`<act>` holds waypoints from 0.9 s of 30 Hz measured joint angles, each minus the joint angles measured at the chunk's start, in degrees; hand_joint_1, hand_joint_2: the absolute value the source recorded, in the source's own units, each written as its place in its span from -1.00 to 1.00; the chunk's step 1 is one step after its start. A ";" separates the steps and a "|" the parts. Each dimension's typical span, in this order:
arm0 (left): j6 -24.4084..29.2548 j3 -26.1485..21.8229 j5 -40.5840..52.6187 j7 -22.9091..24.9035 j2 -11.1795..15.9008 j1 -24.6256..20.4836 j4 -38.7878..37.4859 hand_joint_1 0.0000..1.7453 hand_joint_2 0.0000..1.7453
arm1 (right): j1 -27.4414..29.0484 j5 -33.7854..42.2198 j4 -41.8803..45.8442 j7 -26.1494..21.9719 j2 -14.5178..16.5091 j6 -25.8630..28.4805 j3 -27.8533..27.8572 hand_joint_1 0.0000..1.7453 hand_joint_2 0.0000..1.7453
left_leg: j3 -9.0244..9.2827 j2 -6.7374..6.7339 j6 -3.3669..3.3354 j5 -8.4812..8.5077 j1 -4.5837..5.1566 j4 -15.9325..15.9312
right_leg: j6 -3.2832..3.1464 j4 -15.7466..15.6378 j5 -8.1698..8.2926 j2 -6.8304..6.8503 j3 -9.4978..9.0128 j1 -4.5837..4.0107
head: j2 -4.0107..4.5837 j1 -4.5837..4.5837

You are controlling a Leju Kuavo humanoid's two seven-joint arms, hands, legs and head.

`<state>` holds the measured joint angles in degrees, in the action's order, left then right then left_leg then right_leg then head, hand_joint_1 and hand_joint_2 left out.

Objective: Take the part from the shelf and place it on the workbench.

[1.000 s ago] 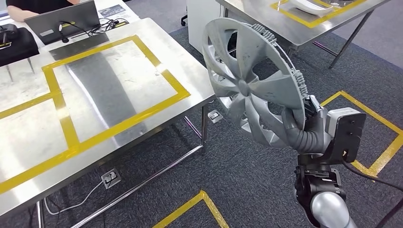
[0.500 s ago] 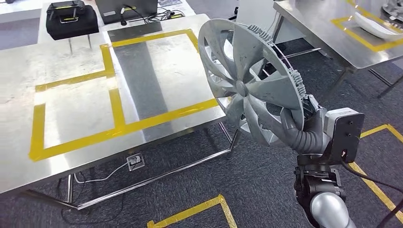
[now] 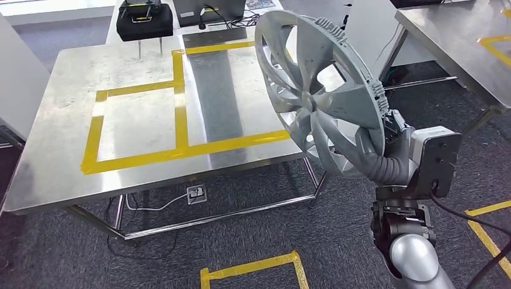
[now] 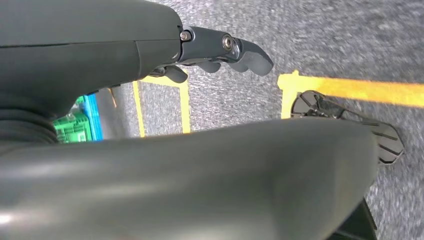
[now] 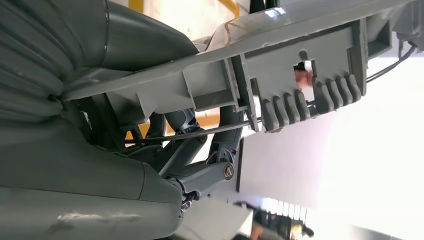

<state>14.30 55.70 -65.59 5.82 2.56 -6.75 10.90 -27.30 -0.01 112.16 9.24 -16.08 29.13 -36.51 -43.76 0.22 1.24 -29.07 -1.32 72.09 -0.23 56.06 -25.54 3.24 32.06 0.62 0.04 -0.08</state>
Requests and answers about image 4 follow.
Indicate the robot black lower leg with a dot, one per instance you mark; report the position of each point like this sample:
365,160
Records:
357,225

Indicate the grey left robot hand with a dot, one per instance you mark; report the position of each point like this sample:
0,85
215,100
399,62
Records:
82,43

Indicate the robot grey leg cover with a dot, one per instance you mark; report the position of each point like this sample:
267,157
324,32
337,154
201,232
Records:
165,185

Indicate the blue metal shelf rack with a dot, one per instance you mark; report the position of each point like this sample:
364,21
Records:
94,119

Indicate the robot black foot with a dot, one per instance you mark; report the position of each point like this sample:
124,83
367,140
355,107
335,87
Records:
318,104

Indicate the green plastic crate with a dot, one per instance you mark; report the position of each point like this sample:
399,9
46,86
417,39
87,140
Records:
71,130

